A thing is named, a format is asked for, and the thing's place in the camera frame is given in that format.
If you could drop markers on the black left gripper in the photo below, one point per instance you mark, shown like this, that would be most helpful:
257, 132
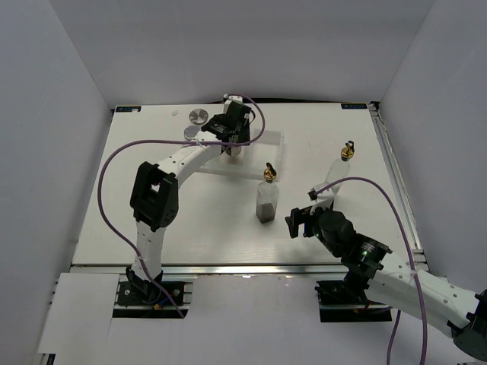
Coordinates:
244, 132

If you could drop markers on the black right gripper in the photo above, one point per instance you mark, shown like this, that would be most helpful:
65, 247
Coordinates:
293, 223

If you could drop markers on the white-lid dark spice jar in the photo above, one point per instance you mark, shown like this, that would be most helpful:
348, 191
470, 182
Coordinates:
232, 152

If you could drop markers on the beige powder silver-lid jar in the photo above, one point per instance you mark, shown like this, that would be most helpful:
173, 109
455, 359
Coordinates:
198, 116

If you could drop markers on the glass bottle with dark sauce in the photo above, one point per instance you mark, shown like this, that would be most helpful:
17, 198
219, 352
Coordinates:
267, 196

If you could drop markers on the white blue-label silver-lid shaker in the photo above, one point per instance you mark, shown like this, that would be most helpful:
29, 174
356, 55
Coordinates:
190, 132

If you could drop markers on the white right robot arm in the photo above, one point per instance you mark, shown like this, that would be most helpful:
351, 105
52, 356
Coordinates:
377, 274

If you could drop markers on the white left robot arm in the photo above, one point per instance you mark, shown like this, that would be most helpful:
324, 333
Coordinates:
155, 194

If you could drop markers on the white three-compartment plastic tray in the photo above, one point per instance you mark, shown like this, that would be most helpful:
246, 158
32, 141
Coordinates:
251, 162

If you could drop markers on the clear glass oil bottle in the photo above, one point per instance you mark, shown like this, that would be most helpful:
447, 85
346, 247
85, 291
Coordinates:
341, 166

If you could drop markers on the right blue corner sticker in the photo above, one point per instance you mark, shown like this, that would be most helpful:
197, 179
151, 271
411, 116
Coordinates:
354, 106

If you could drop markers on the blue corner sticker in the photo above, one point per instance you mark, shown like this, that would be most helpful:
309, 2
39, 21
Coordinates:
354, 106
128, 109

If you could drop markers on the left blue corner sticker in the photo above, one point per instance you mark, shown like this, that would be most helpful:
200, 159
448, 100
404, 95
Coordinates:
128, 109

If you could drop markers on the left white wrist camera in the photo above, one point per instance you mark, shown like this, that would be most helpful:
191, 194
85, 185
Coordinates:
227, 98

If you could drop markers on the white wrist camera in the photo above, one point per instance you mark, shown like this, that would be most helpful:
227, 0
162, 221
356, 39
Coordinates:
227, 98
321, 197

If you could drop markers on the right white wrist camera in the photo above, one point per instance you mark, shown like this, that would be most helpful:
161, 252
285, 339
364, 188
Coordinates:
321, 197

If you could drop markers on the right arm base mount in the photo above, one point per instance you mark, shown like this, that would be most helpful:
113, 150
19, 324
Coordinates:
336, 306

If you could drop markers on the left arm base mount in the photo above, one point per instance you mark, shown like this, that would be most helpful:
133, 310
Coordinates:
131, 303

